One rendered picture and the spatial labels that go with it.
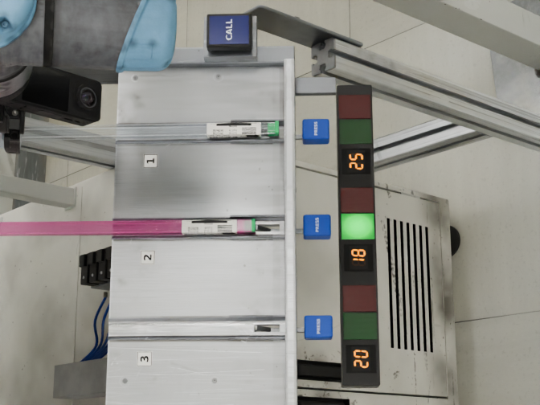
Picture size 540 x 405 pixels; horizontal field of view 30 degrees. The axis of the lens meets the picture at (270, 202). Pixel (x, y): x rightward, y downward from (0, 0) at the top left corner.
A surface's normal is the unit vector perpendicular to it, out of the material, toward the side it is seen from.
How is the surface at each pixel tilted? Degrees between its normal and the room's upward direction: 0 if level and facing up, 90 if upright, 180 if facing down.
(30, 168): 90
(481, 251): 0
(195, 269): 47
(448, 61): 0
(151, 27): 68
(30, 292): 0
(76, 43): 73
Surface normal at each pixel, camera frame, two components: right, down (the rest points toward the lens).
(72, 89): 0.71, -0.15
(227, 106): -0.04, -0.25
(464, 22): 0.06, 0.95
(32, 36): 0.15, 0.44
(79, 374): -0.76, -0.17
